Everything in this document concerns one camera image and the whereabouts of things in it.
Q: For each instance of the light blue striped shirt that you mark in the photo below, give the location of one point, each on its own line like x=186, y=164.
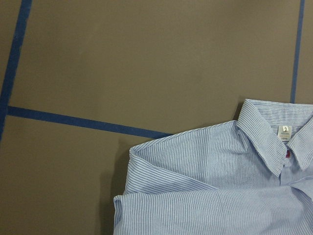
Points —
x=250, y=176

